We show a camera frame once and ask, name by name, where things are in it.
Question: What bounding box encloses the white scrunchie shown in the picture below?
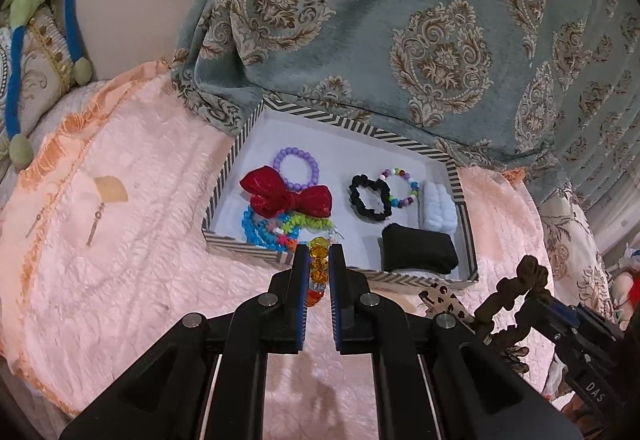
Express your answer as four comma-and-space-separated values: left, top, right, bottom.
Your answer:
419, 180, 458, 235

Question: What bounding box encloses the teal patterned blanket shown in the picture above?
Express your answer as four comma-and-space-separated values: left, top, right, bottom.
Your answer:
170, 0, 640, 211

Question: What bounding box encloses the pink quilted blanket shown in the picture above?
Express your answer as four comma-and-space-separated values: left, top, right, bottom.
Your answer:
0, 60, 566, 440

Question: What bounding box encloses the blue cord with green pompom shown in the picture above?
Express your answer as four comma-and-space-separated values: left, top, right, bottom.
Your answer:
4, 27, 35, 171
62, 0, 94, 86

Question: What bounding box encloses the striped rectangular tray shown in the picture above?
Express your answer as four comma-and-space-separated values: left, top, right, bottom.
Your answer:
201, 94, 480, 295

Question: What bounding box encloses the red bow hair clip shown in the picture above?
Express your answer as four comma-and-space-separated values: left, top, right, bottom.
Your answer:
240, 166, 333, 217

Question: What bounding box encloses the beige floral bedsheet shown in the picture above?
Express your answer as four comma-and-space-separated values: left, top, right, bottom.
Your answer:
505, 170, 616, 321

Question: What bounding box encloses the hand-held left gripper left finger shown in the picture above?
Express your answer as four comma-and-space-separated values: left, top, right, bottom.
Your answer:
59, 245, 311, 440

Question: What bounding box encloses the green bead bracelet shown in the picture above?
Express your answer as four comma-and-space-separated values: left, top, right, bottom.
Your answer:
287, 212, 335, 233

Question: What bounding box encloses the multicolour bead bracelet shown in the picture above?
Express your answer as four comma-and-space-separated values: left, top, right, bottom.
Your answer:
381, 166, 420, 209

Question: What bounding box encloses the blue bead bracelet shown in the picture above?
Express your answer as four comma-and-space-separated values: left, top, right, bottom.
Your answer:
241, 206, 301, 253

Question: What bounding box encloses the black scrunchie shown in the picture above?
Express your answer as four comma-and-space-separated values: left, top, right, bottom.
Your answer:
348, 174, 392, 222

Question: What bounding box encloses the brown scrunchie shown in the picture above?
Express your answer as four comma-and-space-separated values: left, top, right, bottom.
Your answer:
472, 256, 551, 373

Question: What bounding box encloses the beige patterned cushion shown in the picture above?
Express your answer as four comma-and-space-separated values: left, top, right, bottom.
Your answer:
0, 4, 76, 181

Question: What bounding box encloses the amber bead bracelet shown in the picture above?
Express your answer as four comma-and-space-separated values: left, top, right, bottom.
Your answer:
306, 237, 332, 308

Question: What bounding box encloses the leopard print hair clip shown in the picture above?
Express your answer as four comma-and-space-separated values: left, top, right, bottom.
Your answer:
419, 282, 476, 325

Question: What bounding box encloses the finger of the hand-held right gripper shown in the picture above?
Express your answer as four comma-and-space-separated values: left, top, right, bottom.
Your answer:
552, 337, 623, 427
525, 297, 626, 356

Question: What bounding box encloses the black folded cloth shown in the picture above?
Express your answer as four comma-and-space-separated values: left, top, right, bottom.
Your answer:
380, 223, 460, 275

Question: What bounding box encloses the red and white cloth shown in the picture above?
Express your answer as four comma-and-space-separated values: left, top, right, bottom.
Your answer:
607, 245, 640, 331

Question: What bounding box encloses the purple bead bracelet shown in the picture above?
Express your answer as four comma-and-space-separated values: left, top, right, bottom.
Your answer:
272, 147, 319, 192

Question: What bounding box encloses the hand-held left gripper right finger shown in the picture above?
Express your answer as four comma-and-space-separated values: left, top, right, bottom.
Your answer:
327, 244, 571, 440

